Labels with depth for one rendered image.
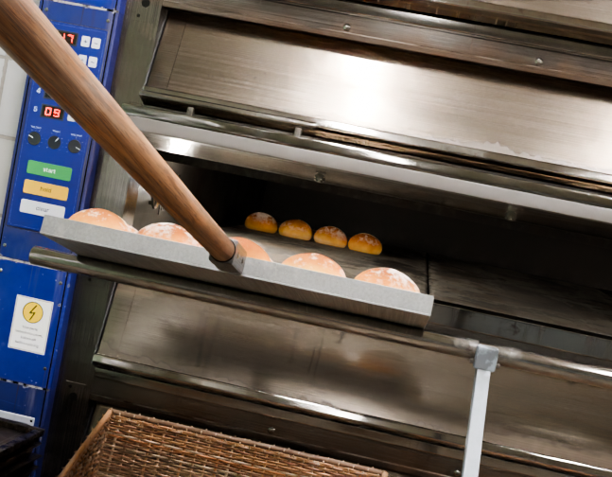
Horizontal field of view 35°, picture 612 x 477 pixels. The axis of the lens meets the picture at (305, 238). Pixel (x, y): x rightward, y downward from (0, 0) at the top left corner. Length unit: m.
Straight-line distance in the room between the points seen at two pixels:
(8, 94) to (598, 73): 1.12
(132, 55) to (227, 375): 0.64
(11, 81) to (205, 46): 0.39
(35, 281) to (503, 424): 0.93
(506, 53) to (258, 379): 0.76
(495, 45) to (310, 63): 0.34
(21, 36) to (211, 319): 1.39
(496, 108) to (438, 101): 0.11
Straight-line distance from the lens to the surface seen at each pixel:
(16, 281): 1.95
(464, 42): 1.84
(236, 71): 1.86
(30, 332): 1.95
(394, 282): 1.31
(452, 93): 1.83
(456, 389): 1.85
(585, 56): 1.85
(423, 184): 1.66
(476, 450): 1.37
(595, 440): 1.88
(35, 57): 0.56
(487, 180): 1.67
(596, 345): 1.86
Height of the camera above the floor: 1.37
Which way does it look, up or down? 4 degrees down
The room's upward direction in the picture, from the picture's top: 11 degrees clockwise
